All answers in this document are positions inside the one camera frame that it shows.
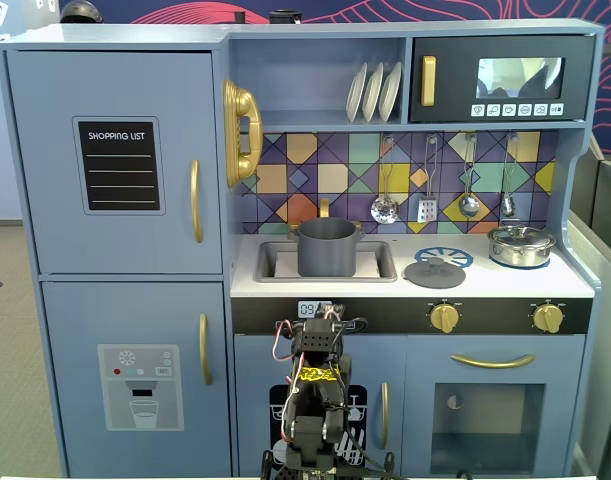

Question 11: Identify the steel slotted skimmer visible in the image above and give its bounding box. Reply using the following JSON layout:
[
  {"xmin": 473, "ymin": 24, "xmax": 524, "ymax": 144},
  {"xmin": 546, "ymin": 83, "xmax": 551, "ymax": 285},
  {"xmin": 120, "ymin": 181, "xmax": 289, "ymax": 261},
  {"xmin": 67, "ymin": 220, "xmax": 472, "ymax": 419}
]
[{"xmin": 369, "ymin": 134, "xmax": 401, "ymax": 225}]

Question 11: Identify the gray round pot lid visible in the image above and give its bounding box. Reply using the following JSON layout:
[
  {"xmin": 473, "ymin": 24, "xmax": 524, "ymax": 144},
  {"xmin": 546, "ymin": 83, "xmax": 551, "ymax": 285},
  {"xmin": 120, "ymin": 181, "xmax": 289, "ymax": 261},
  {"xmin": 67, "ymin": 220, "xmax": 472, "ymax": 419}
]
[{"xmin": 403, "ymin": 257, "xmax": 467, "ymax": 290}]

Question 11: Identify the black helmet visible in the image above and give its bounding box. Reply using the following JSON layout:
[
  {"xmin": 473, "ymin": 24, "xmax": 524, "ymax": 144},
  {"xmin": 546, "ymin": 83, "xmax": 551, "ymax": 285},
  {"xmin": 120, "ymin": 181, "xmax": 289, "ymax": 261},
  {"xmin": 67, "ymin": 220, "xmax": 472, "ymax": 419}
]
[{"xmin": 59, "ymin": 0, "xmax": 105, "ymax": 25}]

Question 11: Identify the yellow tape label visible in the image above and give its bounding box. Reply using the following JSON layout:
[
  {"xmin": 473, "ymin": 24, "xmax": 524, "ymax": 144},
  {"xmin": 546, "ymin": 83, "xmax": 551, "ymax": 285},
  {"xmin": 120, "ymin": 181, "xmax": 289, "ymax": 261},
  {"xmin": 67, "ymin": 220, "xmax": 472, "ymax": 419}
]
[{"xmin": 298, "ymin": 366, "xmax": 339, "ymax": 382}]

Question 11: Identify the stainless steel pot lid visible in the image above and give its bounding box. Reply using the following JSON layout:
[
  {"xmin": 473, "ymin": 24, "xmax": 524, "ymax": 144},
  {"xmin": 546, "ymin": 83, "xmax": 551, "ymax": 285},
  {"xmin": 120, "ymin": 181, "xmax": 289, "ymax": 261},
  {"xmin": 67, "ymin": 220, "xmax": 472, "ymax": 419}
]
[{"xmin": 488, "ymin": 224, "xmax": 554, "ymax": 246}]

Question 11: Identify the small steel hanging utensil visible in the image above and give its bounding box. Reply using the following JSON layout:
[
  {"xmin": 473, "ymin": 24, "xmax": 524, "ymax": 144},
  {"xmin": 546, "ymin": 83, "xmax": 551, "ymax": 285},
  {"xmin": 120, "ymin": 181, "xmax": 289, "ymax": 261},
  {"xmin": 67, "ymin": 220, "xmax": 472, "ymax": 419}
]
[{"xmin": 499, "ymin": 132, "xmax": 520, "ymax": 219}]

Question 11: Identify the steel slotted spatula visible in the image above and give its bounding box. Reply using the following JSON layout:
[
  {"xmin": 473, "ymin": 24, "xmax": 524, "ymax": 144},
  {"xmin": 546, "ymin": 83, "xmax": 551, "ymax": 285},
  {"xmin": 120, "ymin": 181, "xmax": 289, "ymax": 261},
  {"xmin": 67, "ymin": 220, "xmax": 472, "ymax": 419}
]
[{"xmin": 417, "ymin": 134, "xmax": 440, "ymax": 224}]

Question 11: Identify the steel ladle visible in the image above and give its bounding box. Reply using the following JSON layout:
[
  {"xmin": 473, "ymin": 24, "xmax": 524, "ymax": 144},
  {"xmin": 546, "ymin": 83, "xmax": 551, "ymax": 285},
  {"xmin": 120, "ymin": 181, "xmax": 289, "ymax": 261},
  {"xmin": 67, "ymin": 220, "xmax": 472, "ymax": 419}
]
[{"xmin": 457, "ymin": 132, "xmax": 482, "ymax": 219}]

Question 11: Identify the red white servo cable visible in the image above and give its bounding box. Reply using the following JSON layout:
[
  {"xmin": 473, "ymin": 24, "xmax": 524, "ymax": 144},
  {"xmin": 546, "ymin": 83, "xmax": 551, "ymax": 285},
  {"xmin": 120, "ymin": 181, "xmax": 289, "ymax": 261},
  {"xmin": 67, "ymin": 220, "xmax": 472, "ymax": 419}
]
[{"xmin": 272, "ymin": 319, "xmax": 309, "ymax": 444}]

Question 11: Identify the gold oven handle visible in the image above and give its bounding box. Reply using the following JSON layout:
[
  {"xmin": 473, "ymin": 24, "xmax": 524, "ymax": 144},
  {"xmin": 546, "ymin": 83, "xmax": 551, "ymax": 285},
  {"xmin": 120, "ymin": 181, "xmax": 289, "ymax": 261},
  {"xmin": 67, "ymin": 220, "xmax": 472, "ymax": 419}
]
[{"xmin": 450, "ymin": 353, "xmax": 537, "ymax": 370}]

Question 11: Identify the gray toy plate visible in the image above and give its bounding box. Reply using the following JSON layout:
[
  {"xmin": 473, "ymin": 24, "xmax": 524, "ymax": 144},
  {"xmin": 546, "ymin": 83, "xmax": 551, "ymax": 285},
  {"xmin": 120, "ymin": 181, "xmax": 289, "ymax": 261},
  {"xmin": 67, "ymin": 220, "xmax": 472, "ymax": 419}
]
[
  {"xmin": 345, "ymin": 62, "xmax": 369, "ymax": 124},
  {"xmin": 362, "ymin": 62, "xmax": 385, "ymax": 124},
  {"xmin": 378, "ymin": 61, "xmax": 403, "ymax": 123}
]

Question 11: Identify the blue dishwasher door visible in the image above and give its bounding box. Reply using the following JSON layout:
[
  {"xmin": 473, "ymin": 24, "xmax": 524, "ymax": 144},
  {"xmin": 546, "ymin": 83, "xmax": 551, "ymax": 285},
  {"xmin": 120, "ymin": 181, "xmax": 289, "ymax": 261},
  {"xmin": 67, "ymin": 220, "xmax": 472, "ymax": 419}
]
[{"xmin": 233, "ymin": 334, "xmax": 407, "ymax": 477}]

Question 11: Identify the black shopping list board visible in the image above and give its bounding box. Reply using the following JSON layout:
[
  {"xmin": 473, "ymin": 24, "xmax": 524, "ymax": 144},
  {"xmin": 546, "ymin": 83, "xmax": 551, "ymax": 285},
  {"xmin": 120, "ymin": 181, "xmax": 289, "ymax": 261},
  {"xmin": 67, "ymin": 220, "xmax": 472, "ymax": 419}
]
[{"xmin": 77, "ymin": 121, "xmax": 161, "ymax": 212}]

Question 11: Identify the blue oven door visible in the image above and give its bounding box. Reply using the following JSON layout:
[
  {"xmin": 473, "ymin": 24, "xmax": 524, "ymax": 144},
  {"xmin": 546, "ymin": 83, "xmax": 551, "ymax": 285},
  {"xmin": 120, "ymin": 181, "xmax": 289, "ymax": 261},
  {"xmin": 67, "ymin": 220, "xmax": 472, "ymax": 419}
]
[{"xmin": 405, "ymin": 334, "xmax": 586, "ymax": 476}]

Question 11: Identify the long gold fridge handle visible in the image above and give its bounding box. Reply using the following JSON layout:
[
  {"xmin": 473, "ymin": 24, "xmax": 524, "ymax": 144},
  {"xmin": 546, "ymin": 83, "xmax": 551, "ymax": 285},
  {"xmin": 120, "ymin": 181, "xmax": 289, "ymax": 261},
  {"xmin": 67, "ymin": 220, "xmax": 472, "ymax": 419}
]
[{"xmin": 189, "ymin": 159, "xmax": 205, "ymax": 245}]

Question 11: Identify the black microwave door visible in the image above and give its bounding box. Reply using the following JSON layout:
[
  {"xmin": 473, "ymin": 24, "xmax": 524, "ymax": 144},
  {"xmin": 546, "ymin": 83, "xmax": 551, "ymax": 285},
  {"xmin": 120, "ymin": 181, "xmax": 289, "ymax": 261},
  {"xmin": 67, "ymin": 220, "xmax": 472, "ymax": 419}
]
[{"xmin": 408, "ymin": 35, "xmax": 597, "ymax": 124}]

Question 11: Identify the digital clock display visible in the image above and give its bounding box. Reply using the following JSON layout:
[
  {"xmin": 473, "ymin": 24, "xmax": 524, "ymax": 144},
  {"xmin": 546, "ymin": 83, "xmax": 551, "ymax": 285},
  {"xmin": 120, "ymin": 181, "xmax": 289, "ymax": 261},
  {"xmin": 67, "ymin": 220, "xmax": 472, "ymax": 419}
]
[{"xmin": 298, "ymin": 300, "xmax": 332, "ymax": 319}]

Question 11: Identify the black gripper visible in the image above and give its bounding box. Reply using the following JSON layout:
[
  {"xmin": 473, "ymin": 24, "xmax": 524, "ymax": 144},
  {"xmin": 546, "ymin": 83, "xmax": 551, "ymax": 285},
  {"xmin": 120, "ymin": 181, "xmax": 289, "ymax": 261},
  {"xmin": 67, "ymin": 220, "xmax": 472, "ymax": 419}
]
[{"xmin": 302, "ymin": 319, "xmax": 339, "ymax": 356}]

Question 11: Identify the blue freezer door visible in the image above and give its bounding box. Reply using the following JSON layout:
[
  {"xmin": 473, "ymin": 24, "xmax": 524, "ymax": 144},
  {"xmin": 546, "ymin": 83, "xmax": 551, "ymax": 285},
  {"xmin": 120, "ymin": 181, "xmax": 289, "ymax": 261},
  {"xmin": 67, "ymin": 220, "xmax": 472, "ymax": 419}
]
[{"xmin": 40, "ymin": 280, "xmax": 232, "ymax": 479}]

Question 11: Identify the short gold freezer handle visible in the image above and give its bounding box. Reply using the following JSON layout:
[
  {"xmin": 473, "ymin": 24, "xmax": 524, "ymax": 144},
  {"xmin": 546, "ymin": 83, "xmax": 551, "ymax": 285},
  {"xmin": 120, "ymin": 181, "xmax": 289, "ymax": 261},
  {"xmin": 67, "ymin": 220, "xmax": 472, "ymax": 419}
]
[{"xmin": 198, "ymin": 313, "xmax": 214, "ymax": 386}]

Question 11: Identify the black control panel strip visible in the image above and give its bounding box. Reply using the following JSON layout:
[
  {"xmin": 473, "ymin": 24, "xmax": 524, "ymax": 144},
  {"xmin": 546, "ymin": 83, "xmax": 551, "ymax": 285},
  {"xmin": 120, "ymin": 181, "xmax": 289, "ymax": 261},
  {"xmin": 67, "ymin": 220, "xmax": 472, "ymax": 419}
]
[{"xmin": 231, "ymin": 297, "xmax": 594, "ymax": 336}]

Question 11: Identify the gray toy sink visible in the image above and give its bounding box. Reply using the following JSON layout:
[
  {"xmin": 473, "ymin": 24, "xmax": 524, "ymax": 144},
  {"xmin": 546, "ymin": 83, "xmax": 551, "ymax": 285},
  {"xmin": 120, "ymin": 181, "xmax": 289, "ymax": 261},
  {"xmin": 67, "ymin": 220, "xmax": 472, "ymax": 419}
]
[{"xmin": 254, "ymin": 239, "xmax": 399, "ymax": 284}]

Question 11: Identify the gold toy telephone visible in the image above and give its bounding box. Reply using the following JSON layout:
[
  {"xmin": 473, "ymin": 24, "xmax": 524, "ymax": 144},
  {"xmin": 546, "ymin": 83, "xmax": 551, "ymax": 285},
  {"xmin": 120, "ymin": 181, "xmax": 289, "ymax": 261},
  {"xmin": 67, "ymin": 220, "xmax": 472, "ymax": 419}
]
[{"xmin": 222, "ymin": 79, "xmax": 264, "ymax": 189}]

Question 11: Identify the blue toy play kitchen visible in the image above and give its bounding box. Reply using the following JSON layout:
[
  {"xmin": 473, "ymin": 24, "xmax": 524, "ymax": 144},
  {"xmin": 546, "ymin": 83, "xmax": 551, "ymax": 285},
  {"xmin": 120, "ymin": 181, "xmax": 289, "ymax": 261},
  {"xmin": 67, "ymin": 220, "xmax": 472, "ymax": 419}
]
[{"xmin": 0, "ymin": 18, "xmax": 606, "ymax": 479}]

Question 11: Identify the gold toy faucet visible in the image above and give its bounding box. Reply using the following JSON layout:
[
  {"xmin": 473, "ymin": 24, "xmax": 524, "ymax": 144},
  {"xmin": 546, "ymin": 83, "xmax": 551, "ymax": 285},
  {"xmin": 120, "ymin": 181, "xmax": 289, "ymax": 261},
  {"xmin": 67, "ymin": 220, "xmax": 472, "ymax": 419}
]
[{"xmin": 286, "ymin": 198, "xmax": 366, "ymax": 241}]

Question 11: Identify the blue fridge door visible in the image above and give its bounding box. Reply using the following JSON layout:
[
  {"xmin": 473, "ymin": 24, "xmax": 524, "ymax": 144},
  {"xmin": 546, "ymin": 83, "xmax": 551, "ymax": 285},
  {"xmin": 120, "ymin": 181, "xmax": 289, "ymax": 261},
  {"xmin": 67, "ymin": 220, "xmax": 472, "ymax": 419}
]
[{"xmin": 5, "ymin": 49, "xmax": 224, "ymax": 275}]

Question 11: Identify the gray plastic pot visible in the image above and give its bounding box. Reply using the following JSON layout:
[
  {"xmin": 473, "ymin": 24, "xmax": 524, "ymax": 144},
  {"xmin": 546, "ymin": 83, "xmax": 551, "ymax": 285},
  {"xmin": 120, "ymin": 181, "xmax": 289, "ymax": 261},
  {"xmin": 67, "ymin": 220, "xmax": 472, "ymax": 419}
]
[{"xmin": 290, "ymin": 217, "xmax": 366, "ymax": 278}]

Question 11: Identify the gold stove knob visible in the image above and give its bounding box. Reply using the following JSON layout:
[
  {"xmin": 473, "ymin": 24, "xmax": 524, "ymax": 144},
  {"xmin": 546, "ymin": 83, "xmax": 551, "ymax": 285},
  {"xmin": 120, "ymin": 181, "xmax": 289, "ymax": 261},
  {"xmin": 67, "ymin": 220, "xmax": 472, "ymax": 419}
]
[
  {"xmin": 532, "ymin": 302, "xmax": 566, "ymax": 334},
  {"xmin": 429, "ymin": 302, "xmax": 461, "ymax": 334}
]

